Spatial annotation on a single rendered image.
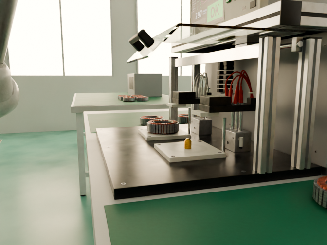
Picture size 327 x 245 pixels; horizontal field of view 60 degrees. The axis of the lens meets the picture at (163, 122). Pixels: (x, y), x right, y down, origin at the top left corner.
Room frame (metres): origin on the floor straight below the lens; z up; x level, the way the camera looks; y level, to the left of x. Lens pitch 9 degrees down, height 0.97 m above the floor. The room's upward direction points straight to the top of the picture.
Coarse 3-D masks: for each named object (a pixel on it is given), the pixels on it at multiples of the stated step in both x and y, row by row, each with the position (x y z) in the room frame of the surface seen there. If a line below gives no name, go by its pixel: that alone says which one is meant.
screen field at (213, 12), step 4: (220, 0) 0.86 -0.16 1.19; (212, 4) 0.91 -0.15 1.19; (216, 4) 0.89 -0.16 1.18; (220, 4) 0.86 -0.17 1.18; (208, 8) 0.94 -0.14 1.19; (212, 8) 0.91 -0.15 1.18; (216, 8) 0.89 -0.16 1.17; (220, 8) 0.86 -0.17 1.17; (208, 12) 0.94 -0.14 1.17; (212, 12) 0.91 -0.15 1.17; (216, 12) 0.89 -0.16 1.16; (220, 12) 0.86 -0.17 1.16; (208, 16) 0.94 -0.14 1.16; (212, 16) 0.91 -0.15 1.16; (216, 16) 0.89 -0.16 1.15; (220, 16) 0.86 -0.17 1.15; (208, 20) 0.94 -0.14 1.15; (212, 20) 0.91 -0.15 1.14
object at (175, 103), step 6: (174, 96) 1.00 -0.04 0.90; (180, 96) 0.96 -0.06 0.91; (186, 96) 0.97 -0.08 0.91; (192, 96) 0.97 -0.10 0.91; (174, 102) 0.99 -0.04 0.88; (180, 102) 0.96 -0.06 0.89; (186, 102) 0.96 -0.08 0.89; (192, 102) 0.97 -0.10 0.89; (198, 102) 0.97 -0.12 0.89; (198, 108) 1.03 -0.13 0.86
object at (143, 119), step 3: (141, 117) 1.31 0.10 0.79; (144, 117) 1.30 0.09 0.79; (147, 117) 1.34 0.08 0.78; (150, 117) 1.35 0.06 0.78; (153, 117) 1.35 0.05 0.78; (156, 117) 1.34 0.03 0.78; (159, 117) 1.30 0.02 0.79; (162, 117) 1.31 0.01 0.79; (141, 120) 1.29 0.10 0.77; (144, 120) 1.28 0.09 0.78; (147, 120) 1.27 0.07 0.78; (150, 120) 1.27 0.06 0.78; (141, 123) 1.29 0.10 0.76; (144, 123) 1.28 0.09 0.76
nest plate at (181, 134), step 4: (140, 132) 0.98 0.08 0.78; (144, 132) 0.96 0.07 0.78; (148, 132) 0.96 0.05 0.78; (176, 132) 0.96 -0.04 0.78; (180, 132) 0.96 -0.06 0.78; (184, 132) 0.96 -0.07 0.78; (144, 136) 0.92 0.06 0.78; (148, 136) 0.90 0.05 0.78; (152, 136) 0.90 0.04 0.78; (156, 136) 0.90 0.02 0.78; (160, 136) 0.90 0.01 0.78; (164, 136) 0.90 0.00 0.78; (168, 136) 0.90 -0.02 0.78; (172, 136) 0.91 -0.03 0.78; (176, 136) 0.91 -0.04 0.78; (180, 136) 0.91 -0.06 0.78; (184, 136) 0.92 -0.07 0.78; (188, 136) 0.92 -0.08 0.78; (148, 140) 0.88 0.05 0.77
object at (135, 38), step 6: (144, 30) 0.57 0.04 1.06; (132, 36) 0.65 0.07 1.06; (138, 36) 0.57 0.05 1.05; (144, 36) 0.57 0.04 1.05; (150, 36) 0.57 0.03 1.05; (132, 42) 0.64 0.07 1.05; (138, 42) 0.66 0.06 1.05; (144, 42) 0.57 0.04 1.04; (150, 42) 0.57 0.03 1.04; (138, 48) 0.66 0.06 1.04
